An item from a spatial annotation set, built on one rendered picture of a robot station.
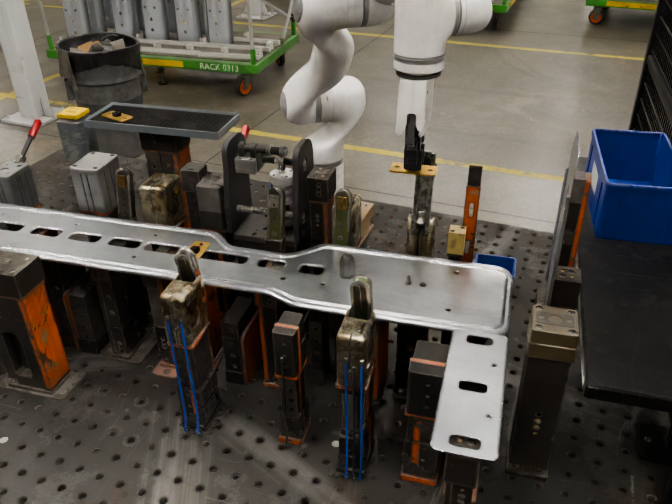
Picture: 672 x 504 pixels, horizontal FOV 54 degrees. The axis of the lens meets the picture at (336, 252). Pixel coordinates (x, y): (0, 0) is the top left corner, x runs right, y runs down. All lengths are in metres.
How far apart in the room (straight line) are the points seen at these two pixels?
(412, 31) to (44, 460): 1.09
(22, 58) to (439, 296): 4.39
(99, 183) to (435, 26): 0.91
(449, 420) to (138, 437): 0.71
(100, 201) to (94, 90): 2.69
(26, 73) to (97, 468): 4.17
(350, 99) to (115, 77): 2.64
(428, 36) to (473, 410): 0.59
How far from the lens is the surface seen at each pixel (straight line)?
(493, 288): 1.35
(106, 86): 4.32
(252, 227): 1.61
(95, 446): 1.51
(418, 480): 1.36
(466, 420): 1.07
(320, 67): 1.67
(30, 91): 5.39
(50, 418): 1.61
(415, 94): 1.11
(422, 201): 1.40
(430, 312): 1.26
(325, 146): 1.86
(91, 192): 1.69
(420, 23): 1.08
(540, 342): 1.17
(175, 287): 1.29
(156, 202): 1.60
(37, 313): 1.55
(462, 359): 1.17
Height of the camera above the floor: 1.76
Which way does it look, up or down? 32 degrees down
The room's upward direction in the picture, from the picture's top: 1 degrees counter-clockwise
